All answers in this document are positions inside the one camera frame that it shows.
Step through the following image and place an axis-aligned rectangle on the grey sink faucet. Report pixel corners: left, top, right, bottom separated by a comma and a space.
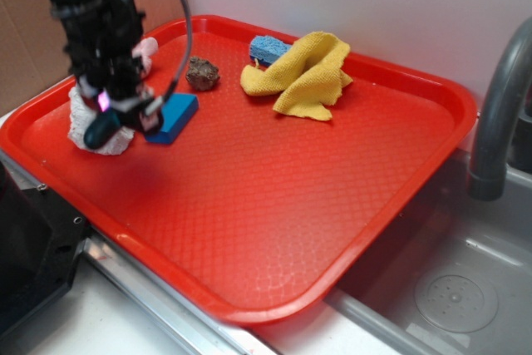
466, 19, 531, 201

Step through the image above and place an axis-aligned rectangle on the blue rectangular block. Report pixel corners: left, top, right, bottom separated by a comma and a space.
145, 93, 199, 145

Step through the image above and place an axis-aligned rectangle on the grey toy sink basin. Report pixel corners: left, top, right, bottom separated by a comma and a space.
327, 155, 531, 354

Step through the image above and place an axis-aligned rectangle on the red plastic tray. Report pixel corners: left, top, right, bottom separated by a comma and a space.
1, 16, 477, 326

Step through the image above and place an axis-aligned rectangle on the blue sponge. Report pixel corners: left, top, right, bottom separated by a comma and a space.
249, 36, 292, 67

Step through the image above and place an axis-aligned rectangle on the pink plush toy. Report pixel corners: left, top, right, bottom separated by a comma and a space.
132, 37, 159, 78

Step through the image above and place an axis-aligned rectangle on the grey braided cable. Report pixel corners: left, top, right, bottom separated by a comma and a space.
143, 0, 195, 117

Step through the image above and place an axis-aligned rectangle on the dark green plastic pickle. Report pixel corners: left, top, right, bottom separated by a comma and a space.
83, 110, 121, 150

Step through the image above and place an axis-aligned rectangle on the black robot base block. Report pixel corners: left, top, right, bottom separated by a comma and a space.
1, 165, 89, 337

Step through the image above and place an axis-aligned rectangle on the brown rock lump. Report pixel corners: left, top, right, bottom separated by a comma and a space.
185, 56, 220, 91

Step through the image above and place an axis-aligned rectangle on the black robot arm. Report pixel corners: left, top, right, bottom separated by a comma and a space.
50, 0, 163, 136

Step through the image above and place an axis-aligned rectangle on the yellow microfiber cloth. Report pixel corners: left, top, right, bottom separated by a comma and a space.
240, 32, 352, 121

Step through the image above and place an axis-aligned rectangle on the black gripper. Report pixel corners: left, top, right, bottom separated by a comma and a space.
52, 0, 164, 136

